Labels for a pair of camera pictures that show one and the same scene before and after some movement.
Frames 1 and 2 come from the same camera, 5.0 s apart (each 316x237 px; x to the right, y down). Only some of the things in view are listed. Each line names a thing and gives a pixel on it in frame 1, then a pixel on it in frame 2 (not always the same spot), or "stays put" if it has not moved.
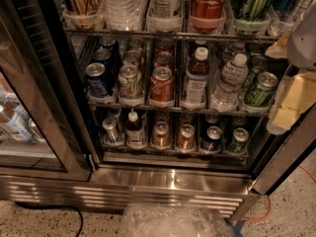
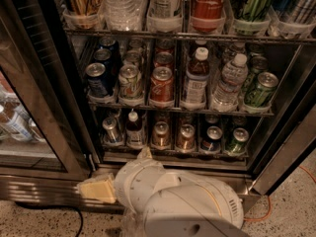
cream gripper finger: [279, 48] → [134, 180]
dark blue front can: [97, 80] stays put
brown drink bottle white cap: [134, 132] stays put
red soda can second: [163, 59] stays put
